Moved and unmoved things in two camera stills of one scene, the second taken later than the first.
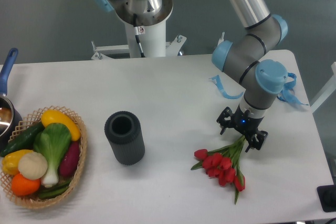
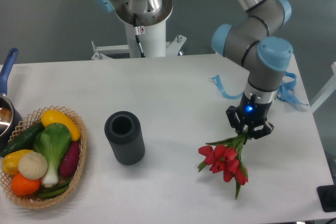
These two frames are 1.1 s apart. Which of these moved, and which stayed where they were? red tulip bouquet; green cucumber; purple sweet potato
Moved: red tulip bouquet
Stayed: green cucumber; purple sweet potato
